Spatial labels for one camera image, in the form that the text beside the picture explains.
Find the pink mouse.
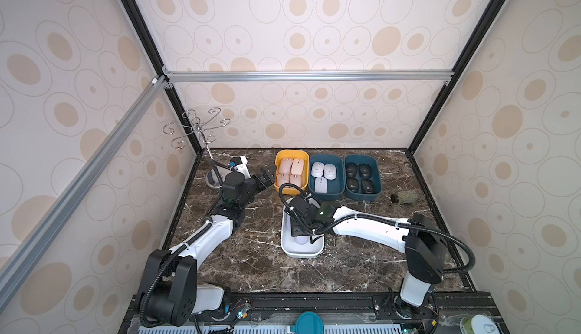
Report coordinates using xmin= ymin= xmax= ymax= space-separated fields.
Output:
xmin=276 ymin=173 xmax=290 ymax=187
xmin=289 ymin=174 xmax=303 ymax=188
xmin=290 ymin=158 xmax=305 ymax=176
xmin=278 ymin=158 xmax=294 ymax=174

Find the purple mouse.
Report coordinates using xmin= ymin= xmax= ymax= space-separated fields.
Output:
xmin=294 ymin=236 xmax=310 ymax=245

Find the yellow storage box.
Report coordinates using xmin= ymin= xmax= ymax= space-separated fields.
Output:
xmin=275 ymin=149 xmax=310 ymax=191

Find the white storage box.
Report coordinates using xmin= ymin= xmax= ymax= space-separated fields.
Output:
xmin=281 ymin=212 xmax=325 ymax=259

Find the white mouse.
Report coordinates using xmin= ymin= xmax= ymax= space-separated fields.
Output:
xmin=314 ymin=177 xmax=328 ymax=194
xmin=310 ymin=161 xmax=325 ymax=178
xmin=323 ymin=164 xmax=337 ymax=180

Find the black mouse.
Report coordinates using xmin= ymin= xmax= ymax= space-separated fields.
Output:
xmin=345 ymin=162 xmax=359 ymax=178
xmin=361 ymin=179 xmax=375 ymax=195
xmin=359 ymin=164 xmax=372 ymax=179
xmin=346 ymin=177 xmax=359 ymax=193

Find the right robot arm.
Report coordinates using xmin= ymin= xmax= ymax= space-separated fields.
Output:
xmin=282 ymin=195 xmax=476 ymax=308

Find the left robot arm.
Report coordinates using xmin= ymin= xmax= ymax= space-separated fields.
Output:
xmin=136 ymin=164 xmax=276 ymax=328

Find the left teal storage box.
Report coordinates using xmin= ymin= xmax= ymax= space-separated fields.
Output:
xmin=308 ymin=154 xmax=346 ymax=201

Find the teal storage box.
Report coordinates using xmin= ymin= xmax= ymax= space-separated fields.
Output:
xmin=343 ymin=155 xmax=383 ymax=201
xmin=308 ymin=154 xmax=346 ymax=201

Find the right teal storage box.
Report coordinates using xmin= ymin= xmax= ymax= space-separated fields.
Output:
xmin=343 ymin=155 xmax=383 ymax=201

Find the teal round lid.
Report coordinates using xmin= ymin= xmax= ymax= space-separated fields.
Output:
xmin=290 ymin=311 xmax=325 ymax=334

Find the glass jar of green herbs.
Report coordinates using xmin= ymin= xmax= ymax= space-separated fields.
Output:
xmin=390 ymin=190 xmax=419 ymax=205

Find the left diagonal aluminium bar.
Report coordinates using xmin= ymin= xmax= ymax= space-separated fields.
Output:
xmin=1 ymin=75 xmax=169 ymax=311

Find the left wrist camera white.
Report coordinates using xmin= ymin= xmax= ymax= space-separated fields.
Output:
xmin=229 ymin=155 xmax=251 ymax=179

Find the metal wire hook stand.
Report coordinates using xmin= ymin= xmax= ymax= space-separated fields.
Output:
xmin=162 ymin=106 xmax=231 ymax=189

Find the horizontal aluminium frame bar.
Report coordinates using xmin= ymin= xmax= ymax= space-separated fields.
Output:
xmin=167 ymin=69 xmax=454 ymax=83

